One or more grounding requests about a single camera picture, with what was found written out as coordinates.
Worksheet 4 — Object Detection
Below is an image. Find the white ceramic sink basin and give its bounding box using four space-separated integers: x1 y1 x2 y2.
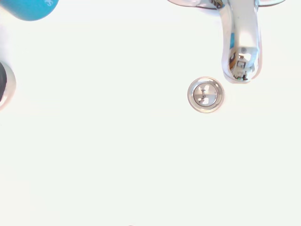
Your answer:
0 0 301 226

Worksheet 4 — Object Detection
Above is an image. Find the chrome sink faucet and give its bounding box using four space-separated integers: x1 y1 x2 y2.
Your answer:
167 0 288 85

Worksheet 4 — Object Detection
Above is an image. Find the chrome sink drain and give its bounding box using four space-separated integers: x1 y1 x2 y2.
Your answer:
0 60 17 112

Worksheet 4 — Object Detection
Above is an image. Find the blue plastic bottle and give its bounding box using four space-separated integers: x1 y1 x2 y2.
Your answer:
0 0 60 22

